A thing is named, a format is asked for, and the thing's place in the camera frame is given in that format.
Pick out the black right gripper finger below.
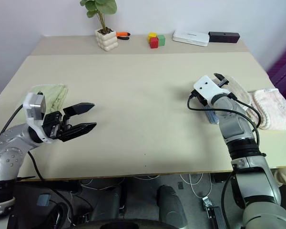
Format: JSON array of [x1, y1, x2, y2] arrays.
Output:
[[213, 73, 230, 89]]

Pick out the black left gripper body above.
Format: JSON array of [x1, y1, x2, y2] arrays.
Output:
[[42, 111, 71, 140]]

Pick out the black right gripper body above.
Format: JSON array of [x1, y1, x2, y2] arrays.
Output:
[[191, 88, 208, 107]]

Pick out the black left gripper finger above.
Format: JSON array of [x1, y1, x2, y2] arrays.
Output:
[[63, 102, 96, 118], [61, 122, 98, 143]]

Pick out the beige towel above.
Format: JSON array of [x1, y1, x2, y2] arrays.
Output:
[[223, 75, 251, 113]]

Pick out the blue folded towel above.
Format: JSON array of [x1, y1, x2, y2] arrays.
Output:
[[204, 104, 220, 125]]

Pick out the green folded towel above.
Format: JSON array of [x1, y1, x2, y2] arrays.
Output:
[[14, 83, 69, 125]]

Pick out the pink folded towel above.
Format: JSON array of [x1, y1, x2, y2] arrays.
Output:
[[249, 87, 286, 131]]

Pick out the black rectangular box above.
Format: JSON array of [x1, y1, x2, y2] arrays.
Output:
[[208, 31, 241, 44]]

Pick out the white flat box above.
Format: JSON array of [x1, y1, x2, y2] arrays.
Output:
[[173, 30, 210, 47]]

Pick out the purple ribbed object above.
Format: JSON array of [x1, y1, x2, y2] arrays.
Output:
[[266, 42, 286, 96]]

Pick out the white bubble plant pot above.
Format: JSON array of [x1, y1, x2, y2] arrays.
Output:
[[94, 28, 118, 52]]

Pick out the black rounded leg cover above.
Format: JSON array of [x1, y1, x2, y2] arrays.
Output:
[[80, 177, 128, 222]]

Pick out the small blue-grey box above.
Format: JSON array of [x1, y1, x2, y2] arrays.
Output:
[[37, 194, 51, 207]]

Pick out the green leafy plant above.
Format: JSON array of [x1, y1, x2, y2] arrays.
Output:
[[80, 0, 117, 33]]

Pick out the dark rounded leg cover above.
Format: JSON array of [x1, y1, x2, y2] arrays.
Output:
[[156, 185, 188, 229]]

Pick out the black floor box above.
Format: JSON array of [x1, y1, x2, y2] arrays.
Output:
[[205, 206, 227, 229]]

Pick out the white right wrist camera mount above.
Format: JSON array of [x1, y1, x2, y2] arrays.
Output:
[[193, 75, 230, 106]]

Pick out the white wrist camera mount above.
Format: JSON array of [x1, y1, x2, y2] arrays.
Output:
[[193, 75, 230, 106], [22, 93, 51, 144]]

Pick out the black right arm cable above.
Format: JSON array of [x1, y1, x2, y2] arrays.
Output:
[[187, 92, 262, 156]]

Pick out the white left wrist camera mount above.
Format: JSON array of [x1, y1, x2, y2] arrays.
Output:
[[22, 93, 51, 144]]

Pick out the black coiled floor cable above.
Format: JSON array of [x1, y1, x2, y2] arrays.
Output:
[[46, 202, 70, 229]]

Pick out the orange-handled pliers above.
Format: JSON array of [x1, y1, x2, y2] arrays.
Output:
[[116, 31, 132, 41]]

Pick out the white floor cable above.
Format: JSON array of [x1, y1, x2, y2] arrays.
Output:
[[180, 173, 213, 198]]

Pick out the small metal bracket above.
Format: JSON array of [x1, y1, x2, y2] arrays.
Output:
[[202, 196, 213, 211]]

